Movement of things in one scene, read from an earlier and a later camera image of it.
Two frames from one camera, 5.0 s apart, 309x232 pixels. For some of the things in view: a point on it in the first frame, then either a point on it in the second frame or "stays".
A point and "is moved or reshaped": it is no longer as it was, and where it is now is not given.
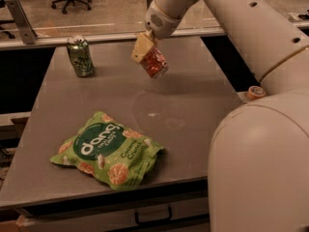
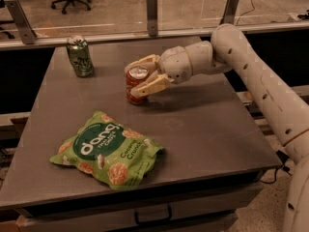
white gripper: x=159 y=23 → x=175 y=63
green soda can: x=81 y=56 stays
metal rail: x=61 y=41 stays
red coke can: x=154 y=63 is moved or reshaped
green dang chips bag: x=104 y=148 stays
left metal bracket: x=27 y=32 stays
